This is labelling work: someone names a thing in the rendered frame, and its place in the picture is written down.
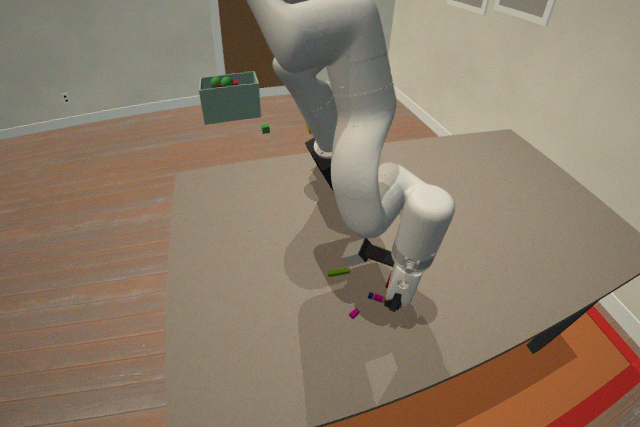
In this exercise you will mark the lime green rod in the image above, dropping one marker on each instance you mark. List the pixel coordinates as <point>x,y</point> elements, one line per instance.
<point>338,272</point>

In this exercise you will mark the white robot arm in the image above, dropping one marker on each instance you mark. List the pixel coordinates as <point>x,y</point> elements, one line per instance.
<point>351,121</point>

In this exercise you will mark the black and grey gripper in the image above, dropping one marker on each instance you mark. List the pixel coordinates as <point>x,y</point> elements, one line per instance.
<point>401,283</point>

